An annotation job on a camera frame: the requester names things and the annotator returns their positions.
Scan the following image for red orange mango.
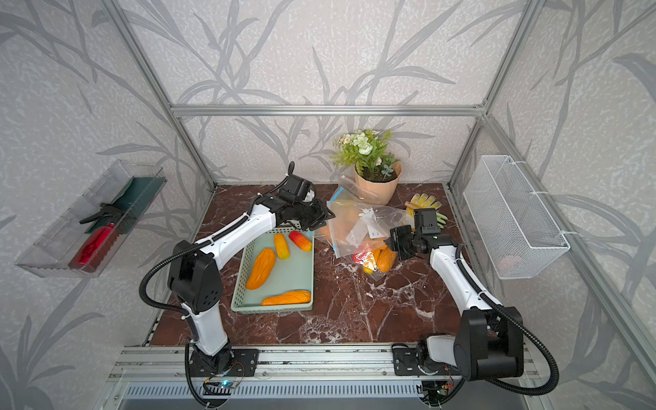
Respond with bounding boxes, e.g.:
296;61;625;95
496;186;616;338
289;231;313;252

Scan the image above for yellow orange mango small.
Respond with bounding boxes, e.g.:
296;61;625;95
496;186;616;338
274;233;290;260

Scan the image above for clear zip-top bag blue zipper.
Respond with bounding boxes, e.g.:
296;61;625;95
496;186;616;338
327;186;406;280

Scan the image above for large orange mango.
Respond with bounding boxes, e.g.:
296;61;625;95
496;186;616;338
246;248;277;290

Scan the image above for long orange mango front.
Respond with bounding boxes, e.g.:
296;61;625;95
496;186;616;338
261;290;312;306

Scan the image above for clear zip-top bag white print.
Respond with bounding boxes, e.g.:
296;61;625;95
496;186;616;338
327;200;411;258

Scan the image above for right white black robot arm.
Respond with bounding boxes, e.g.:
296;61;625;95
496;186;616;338
385;225;560;396

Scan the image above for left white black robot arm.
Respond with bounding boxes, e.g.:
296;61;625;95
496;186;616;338
138;195;335;359

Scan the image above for yellow green garden gloves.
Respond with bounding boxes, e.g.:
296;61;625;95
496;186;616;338
405;193;448;228

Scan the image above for green perforated plastic basket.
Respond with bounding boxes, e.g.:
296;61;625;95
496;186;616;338
231;225;314;314

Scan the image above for potted artificial plant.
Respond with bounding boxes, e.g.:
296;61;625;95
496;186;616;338
331;129;402;205

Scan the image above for dark green cloth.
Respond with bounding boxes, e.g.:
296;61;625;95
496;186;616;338
85;177;166;235

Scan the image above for black pruning shears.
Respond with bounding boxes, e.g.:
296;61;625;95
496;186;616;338
80;203;125;225

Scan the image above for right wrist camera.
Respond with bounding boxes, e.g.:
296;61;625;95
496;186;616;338
414;208;442;236

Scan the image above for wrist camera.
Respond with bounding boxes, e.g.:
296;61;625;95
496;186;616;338
414;208;442;236
278;174;315;203

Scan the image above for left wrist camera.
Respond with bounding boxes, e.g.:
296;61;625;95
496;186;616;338
278;174;315;203

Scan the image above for white wire mesh basket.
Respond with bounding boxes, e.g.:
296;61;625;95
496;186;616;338
464;155;571;280

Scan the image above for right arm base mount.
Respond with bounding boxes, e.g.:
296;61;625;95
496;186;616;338
391;343;461;377

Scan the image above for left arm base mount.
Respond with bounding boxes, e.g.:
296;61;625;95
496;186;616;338
187;348;260;378

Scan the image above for clear plastic wall tray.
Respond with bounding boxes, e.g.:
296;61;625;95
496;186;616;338
15;160;167;278

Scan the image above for red handled brush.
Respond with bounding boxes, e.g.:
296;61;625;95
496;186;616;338
68;223;119;273

